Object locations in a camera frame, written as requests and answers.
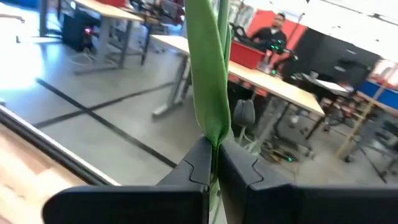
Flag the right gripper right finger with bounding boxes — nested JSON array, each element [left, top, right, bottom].
[[217, 138, 398, 224]]

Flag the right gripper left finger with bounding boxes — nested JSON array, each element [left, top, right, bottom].
[[42, 136, 213, 224]]

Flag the dark red artificial tulip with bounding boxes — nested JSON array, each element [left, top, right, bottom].
[[183, 0, 234, 215]]

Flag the light wooden stand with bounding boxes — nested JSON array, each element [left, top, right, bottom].
[[335, 86, 385, 161]]

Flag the light wooden desk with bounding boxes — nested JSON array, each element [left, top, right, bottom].
[[149, 34, 326, 162], [73, 0, 146, 75]]

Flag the red plastic bin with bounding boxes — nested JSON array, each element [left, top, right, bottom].
[[229, 40, 268, 70]]

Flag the person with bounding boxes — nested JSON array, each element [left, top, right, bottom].
[[250, 11, 289, 63]]

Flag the orange partition panel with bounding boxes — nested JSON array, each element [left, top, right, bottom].
[[247, 8, 309, 65]]

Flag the black computer tower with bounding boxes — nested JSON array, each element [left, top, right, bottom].
[[61, 4, 103, 52]]

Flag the black aluminium table frame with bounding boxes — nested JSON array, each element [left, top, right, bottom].
[[0, 105, 121, 187]]

